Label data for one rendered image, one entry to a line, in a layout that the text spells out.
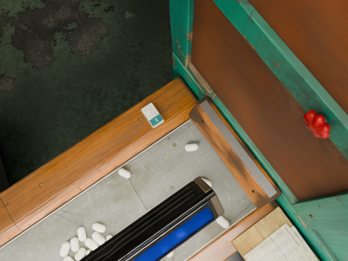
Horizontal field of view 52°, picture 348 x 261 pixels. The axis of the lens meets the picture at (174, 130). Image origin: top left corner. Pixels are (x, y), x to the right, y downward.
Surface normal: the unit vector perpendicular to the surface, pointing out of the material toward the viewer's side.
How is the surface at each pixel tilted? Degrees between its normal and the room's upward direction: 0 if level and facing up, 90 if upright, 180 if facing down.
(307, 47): 90
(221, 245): 0
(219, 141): 67
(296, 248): 0
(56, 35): 0
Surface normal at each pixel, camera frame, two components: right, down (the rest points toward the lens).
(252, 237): -0.02, -0.25
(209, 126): -0.76, 0.43
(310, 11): -0.82, 0.55
